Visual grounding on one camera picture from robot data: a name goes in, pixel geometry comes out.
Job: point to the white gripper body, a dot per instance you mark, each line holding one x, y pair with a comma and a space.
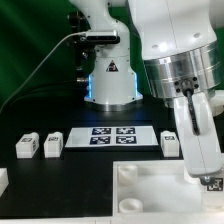
201, 153

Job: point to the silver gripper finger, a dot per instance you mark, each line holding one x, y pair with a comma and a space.
206, 180

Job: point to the white left obstacle block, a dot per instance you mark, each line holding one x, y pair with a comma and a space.
3, 180

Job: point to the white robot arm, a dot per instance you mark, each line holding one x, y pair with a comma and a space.
179, 52

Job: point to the white square tabletop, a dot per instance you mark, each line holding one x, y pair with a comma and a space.
158, 188

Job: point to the grey camera on base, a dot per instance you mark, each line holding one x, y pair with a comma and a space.
101, 37

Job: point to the white marker tag plate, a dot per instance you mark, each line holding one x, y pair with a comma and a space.
111, 136

